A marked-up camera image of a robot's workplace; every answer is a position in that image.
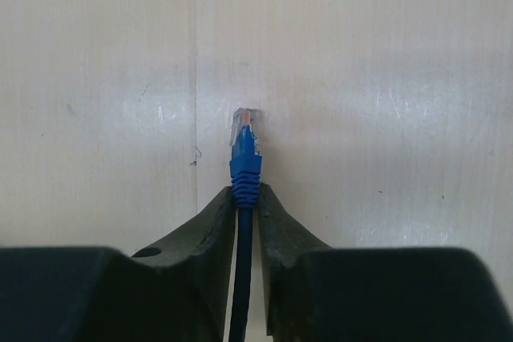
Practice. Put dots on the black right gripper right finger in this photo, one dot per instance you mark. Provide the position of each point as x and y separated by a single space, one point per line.
314 292

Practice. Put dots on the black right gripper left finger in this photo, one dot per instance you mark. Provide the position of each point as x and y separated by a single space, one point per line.
175 289

